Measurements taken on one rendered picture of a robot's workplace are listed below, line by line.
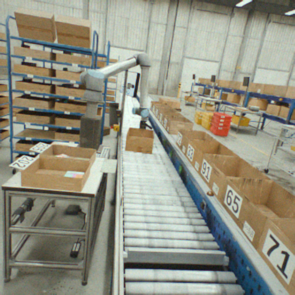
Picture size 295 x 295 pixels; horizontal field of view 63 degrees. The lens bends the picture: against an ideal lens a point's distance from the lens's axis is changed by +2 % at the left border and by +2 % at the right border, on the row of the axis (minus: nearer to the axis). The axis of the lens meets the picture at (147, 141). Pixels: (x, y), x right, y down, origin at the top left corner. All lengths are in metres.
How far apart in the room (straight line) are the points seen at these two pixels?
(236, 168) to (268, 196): 0.39
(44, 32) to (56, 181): 2.18
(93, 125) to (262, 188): 1.52
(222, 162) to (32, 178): 1.31
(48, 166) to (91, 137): 0.58
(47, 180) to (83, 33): 2.09
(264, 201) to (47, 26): 2.92
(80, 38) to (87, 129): 1.37
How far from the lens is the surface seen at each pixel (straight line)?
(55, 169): 1.96
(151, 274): 1.16
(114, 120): 6.56
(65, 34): 3.35
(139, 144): 2.48
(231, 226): 1.32
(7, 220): 1.92
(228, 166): 1.90
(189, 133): 2.56
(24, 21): 3.45
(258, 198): 1.61
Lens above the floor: 1.56
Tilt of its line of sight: 16 degrees down
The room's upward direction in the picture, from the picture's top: 8 degrees clockwise
